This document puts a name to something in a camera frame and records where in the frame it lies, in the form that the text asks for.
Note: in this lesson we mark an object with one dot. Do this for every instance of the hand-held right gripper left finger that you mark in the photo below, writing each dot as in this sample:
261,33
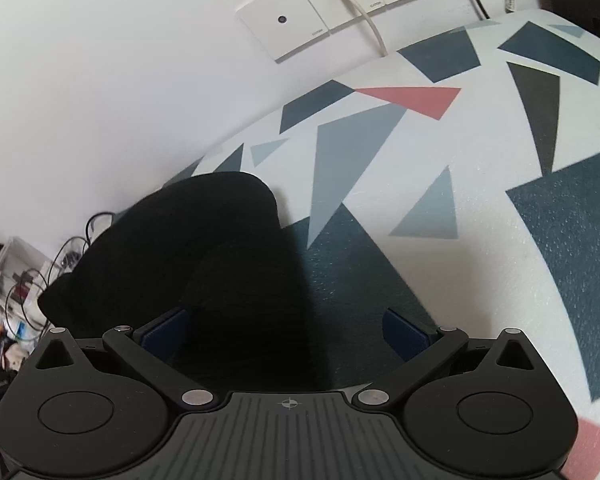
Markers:
162,335

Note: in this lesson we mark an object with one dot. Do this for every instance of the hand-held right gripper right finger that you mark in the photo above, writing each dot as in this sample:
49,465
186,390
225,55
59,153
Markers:
405,335

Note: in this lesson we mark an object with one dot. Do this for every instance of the black fleece garment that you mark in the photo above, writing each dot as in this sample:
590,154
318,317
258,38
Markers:
205,260

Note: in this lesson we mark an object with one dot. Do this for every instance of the clear plastic box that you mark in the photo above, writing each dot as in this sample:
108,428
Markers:
20,265

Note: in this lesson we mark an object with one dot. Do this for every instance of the white wall plate with round port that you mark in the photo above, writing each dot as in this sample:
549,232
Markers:
280,25

